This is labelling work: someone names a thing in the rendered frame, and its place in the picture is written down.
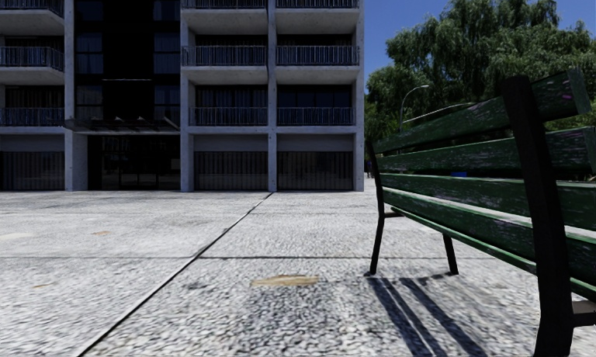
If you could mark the person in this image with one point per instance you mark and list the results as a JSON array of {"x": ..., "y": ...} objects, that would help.
[{"x": 369, "y": 168}]

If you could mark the pale concrete building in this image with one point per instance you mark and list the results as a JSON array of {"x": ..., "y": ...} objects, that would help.
[{"x": 272, "y": 138}]

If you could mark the trees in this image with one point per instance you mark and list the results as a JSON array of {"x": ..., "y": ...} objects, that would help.
[{"x": 470, "y": 45}]

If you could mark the green bench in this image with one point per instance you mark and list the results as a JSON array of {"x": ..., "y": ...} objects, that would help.
[{"x": 489, "y": 203}]

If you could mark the grey street lamp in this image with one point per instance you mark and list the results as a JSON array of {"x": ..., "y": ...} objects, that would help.
[{"x": 402, "y": 110}]

